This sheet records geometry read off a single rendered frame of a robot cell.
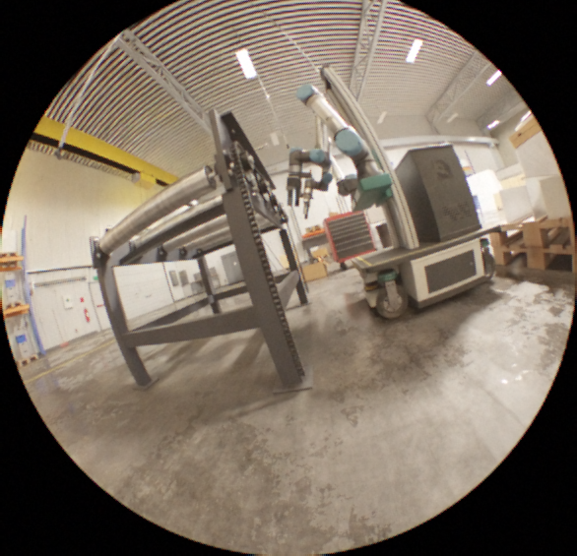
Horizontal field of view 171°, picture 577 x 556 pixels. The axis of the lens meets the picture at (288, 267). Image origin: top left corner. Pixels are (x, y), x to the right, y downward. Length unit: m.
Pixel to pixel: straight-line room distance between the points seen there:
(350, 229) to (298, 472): 3.20
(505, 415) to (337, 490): 0.40
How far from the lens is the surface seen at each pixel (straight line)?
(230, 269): 11.70
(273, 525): 0.50
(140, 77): 9.21
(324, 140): 1.17
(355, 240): 3.34
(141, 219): 0.95
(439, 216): 1.12
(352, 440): 0.55
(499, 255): 1.70
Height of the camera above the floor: 0.46
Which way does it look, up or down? 2 degrees down
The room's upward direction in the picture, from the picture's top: 17 degrees counter-clockwise
